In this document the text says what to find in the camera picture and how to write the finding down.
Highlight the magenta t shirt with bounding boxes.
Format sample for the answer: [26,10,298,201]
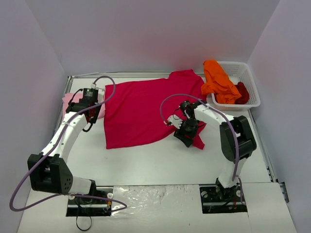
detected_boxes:
[104,69,204,149]

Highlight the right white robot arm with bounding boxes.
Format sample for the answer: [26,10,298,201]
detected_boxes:
[168,100,257,200]

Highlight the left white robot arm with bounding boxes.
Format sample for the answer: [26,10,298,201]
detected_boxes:
[27,88,104,203]

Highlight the folded pink t shirt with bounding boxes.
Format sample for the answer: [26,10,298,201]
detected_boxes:
[62,92,105,119]

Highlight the orange t shirt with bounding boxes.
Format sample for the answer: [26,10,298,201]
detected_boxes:
[201,60,242,104]

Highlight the dark red t shirt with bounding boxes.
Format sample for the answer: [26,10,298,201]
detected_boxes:
[235,82,250,104]

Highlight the white plastic basket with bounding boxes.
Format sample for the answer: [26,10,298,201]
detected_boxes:
[207,61,261,111]

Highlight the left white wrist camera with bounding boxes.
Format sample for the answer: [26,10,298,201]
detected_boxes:
[90,83,105,102]

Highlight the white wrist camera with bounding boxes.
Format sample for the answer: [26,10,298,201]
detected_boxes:
[165,115,185,130]
[90,83,105,102]

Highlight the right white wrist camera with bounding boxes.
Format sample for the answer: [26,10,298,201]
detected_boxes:
[165,115,185,130]

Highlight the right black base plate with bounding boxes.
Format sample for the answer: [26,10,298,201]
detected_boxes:
[199,184,248,214]

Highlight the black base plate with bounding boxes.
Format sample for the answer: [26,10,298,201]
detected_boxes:
[66,197,112,217]
[199,184,248,214]

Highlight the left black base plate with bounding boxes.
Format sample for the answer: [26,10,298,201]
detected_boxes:
[66,197,112,217]

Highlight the thin black cable loop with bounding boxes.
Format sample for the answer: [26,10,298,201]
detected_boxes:
[75,203,93,231]

